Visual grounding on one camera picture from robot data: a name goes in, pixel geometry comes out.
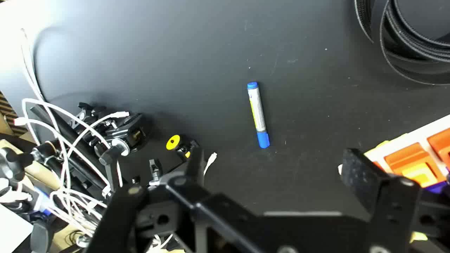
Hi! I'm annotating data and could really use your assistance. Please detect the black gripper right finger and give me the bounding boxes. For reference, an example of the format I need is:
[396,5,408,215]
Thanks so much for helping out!
[341,147,424,253]

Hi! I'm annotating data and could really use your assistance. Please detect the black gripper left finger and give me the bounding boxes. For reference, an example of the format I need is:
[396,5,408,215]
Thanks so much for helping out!
[86,139,209,253]

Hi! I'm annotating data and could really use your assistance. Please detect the blue and white marker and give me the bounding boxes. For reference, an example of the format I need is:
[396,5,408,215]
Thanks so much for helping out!
[247,80,273,150]

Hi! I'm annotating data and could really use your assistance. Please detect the orange and white box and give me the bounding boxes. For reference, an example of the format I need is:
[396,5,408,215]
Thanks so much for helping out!
[365,112,450,190]

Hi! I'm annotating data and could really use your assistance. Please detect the white cable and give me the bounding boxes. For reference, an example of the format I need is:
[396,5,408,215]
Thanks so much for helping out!
[13,27,220,249]

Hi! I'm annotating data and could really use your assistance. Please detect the black camera rig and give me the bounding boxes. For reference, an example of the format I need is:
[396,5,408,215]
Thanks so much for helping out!
[0,101,204,253]

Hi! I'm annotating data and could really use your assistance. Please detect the black coiled strap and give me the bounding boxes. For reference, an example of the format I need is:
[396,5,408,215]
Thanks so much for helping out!
[354,0,450,87]

